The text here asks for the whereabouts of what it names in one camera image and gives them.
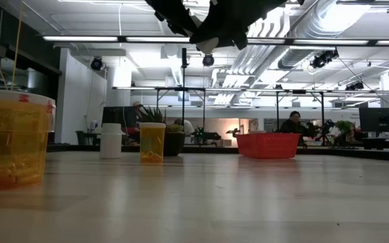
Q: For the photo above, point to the black metal workstation frame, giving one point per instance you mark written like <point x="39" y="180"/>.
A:
<point x="322" y="118"/>
<point x="167" y="88"/>

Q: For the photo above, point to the dark desk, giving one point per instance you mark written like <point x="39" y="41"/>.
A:
<point x="383" y="141"/>

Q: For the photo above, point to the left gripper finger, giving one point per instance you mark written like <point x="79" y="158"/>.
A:
<point x="184" y="25"/>

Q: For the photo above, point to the black background robot arm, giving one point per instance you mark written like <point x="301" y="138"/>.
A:
<point x="319" y="131"/>
<point x="209" y="136"/>

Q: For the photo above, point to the dark waste bin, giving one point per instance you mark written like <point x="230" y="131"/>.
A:
<point x="81" y="138"/>

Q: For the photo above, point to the person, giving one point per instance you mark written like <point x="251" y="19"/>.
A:
<point x="136" y="105"/>
<point x="187" y="127"/>
<point x="294" y="125"/>

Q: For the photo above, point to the black tripod stand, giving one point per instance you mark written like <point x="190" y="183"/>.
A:
<point x="183" y="101"/>

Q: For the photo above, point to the silver ventilation duct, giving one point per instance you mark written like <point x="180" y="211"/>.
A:
<point x="316" y="27"/>

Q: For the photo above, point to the black computer monitor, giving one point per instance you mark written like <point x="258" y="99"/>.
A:
<point x="379" y="119"/>
<point x="118" y="116"/>

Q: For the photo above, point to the orange pill bottle red-marked cap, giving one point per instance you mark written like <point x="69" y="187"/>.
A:
<point x="12" y="145"/>

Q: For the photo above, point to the red plastic mesh basket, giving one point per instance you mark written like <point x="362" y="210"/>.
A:
<point x="268" y="146"/>

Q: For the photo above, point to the succulent plant in black pot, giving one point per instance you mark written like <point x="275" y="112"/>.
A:
<point x="174" y="144"/>

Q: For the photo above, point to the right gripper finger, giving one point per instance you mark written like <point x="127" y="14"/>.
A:
<point x="241" y="40"/>
<point x="208" y="34"/>

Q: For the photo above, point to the green leafy plant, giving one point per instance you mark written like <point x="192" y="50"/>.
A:
<point x="343" y="125"/>

